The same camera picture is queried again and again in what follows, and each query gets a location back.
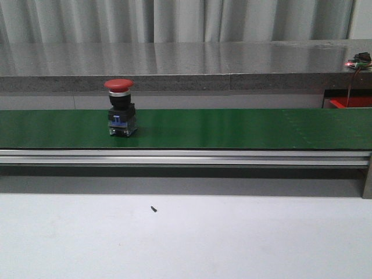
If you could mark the grey stone counter shelf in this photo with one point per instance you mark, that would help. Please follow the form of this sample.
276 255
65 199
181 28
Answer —
194 66

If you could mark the red plastic tray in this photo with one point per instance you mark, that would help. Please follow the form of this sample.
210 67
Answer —
357 102

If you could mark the green conveyor belt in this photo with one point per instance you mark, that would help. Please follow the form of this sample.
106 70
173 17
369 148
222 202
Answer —
339 129

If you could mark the small green circuit board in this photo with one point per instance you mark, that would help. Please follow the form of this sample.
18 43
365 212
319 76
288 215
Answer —
358 64

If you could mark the grey white curtain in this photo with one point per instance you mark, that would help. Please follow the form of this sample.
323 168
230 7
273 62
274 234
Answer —
183 21

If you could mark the aluminium conveyor frame rail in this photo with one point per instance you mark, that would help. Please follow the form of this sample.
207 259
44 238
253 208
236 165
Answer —
268 164

